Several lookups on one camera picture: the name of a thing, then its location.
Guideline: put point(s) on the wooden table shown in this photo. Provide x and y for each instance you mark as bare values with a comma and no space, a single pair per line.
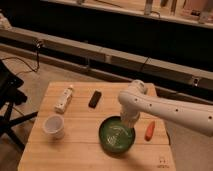
79,150

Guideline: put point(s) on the green ceramic bowl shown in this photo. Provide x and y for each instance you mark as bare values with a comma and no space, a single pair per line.
114,136

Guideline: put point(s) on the black rectangular block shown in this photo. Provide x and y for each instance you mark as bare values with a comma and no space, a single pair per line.
95,99

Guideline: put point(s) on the white bottle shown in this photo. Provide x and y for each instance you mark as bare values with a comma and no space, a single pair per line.
64,100

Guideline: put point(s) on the black chair base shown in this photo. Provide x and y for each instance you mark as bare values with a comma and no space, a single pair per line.
10,93

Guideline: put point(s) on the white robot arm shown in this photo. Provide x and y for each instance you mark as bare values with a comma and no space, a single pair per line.
134,100

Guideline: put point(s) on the white plastic cup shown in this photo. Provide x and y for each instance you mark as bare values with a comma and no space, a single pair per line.
54,126

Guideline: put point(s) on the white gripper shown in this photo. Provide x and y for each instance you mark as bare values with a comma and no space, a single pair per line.
129,120

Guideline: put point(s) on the orange carrot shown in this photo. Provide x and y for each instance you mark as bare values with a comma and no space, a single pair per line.
150,131

